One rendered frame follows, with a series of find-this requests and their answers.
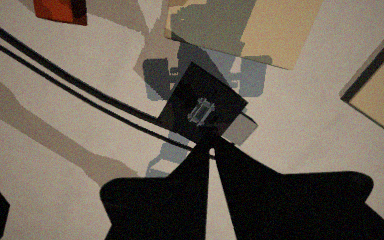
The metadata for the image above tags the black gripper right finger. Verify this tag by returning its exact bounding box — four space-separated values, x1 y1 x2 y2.
214 135 374 240

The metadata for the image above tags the small red-orange cube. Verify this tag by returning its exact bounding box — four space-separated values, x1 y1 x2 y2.
33 0 87 26

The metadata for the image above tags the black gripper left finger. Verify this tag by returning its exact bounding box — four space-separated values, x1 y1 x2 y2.
100 136 210 240

